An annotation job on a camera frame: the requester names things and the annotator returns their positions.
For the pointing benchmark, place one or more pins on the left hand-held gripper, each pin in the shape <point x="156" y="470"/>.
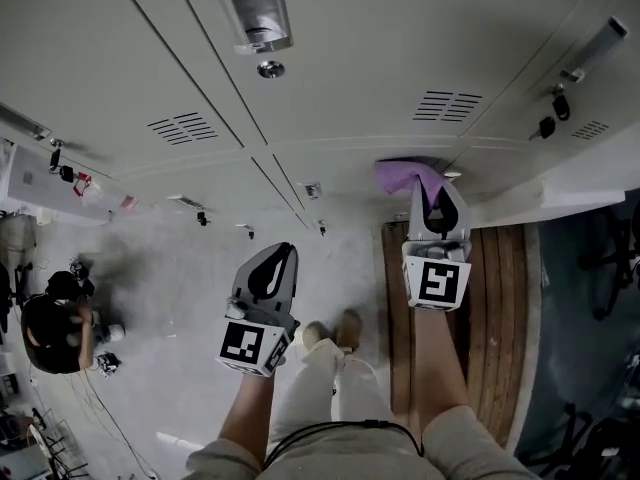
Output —
<point x="245" y="343"/>

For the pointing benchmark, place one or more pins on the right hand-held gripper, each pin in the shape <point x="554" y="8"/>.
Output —
<point x="437" y="283"/>

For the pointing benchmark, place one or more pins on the purple cloth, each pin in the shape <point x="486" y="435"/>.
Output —
<point x="400" y="178"/>

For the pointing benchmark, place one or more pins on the grey metal locker cabinet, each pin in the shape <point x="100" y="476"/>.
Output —
<point x="350" y="93"/>

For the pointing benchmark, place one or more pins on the person's right forearm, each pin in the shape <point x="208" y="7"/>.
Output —
<point x="437" y="368"/>

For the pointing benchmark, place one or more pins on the person's left forearm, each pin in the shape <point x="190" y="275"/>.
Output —
<point x="250" y="418"/>

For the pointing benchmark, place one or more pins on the person's left shoe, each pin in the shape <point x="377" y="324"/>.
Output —
<point x="316" y="334"/>

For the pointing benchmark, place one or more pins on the person's shoe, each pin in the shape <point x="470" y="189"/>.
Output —
<point x="349" y="330"/>
<point x="316" y="334"/>

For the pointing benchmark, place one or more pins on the person's right shoe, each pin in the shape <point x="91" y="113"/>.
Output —
<point x="349" y="330"/>

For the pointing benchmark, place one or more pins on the wooden platform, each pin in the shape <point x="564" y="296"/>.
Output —
<point x="495" y="318"/>

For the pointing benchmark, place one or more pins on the person's beige trousers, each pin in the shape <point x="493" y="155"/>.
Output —
<point x="350" y="393"/>

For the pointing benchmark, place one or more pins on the small electronic device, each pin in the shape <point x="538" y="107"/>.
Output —
<point x="107" y="364"/>

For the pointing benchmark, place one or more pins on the black office chair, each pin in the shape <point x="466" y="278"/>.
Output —
<point x="605" y="443"/>
<point x="631" y="248"/>

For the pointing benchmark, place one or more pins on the red label water bottles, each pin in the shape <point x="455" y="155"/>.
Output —
<point x="90" y="193"/>

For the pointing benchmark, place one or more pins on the person's grey t-shirt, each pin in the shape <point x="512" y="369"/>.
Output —
<point x="475" y="453"/>

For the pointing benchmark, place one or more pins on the white cardboard box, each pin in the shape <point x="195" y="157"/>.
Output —
<point x="45" y="193"/>

